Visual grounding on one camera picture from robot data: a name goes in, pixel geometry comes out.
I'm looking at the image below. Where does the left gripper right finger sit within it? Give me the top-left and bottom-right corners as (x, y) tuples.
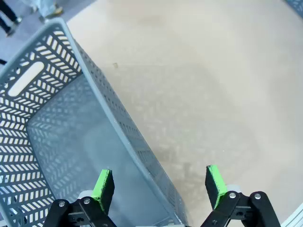
(200, 165), (282, 227)

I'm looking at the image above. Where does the aluminium table edge frame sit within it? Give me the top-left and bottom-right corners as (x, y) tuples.
(280, 203), (303, 227)

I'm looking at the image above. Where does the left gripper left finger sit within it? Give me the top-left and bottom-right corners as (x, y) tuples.
(44, 168), (116, 227)

